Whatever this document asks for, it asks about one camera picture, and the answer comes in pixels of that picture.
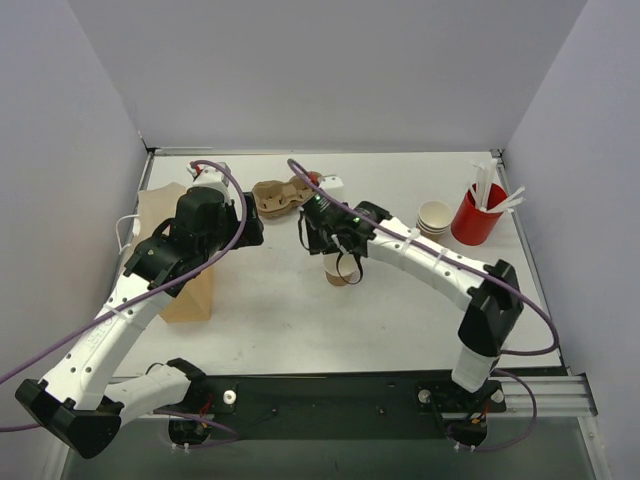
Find brown paper coffee cup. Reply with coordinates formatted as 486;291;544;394
323;253;360;286

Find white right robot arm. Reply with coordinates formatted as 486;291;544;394
299;192;524;393

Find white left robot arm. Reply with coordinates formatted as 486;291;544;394
15;160;263;459

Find brown pulp cup carrier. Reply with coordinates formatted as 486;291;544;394
252;176;314;219

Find brown paper bag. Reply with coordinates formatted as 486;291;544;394
123;182;214;324

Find stacked brown paper cups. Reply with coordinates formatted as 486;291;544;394
416;201;453;241

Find red straw holder cup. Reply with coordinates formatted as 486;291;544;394
451;183;507;246

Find white wrapped straws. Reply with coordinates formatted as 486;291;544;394
468;160;525;214

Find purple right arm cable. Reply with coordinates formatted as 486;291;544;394
286;158;560;454

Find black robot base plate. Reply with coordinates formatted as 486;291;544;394
164;370;506;444

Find aluminium rail frame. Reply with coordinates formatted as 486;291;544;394
496;375;598;418

